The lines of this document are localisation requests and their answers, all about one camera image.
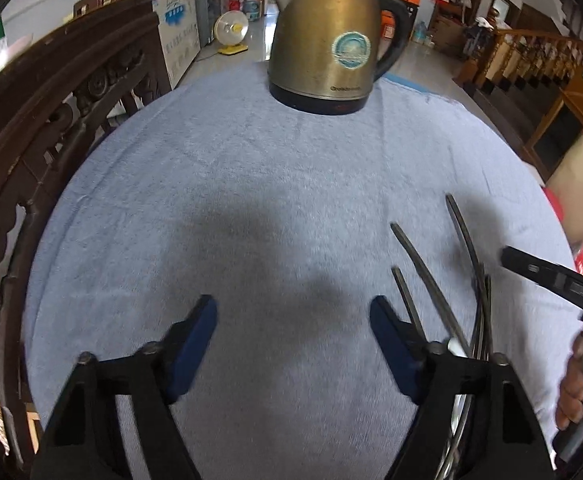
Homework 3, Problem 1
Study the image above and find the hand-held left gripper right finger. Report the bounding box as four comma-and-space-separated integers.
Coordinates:
369, 295, 557, 480

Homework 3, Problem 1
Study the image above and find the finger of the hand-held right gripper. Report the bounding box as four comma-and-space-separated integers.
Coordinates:
500, 245, 567, 293

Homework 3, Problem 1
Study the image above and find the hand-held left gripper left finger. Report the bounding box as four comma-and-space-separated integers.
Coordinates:
31, 294, 218, 480

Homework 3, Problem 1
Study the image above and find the person's right hand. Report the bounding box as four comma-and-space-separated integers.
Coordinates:
555, 332, 583, 431

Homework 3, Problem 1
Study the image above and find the wooden cabinet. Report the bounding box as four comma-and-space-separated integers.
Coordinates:
524, 67, 583, 173

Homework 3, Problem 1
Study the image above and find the light blue towel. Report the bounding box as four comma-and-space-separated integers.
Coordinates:
21, 60, 583, 480

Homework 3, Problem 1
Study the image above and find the wooden stair railing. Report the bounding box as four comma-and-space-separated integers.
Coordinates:
454, 27, 583, 98

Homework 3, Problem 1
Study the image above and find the carved dark wooden chair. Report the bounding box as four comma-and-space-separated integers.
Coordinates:
0, 0, 172, 466

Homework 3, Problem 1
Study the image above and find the brass-coloured electric kettle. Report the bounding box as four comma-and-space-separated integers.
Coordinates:
267, 0, 412, 116

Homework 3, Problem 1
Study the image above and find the yellow round fan heater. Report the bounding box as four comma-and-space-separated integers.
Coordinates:
213, 10, 250, 56

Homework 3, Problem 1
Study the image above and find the white chest freezer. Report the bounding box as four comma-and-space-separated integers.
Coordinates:
121, 0, 202, 92

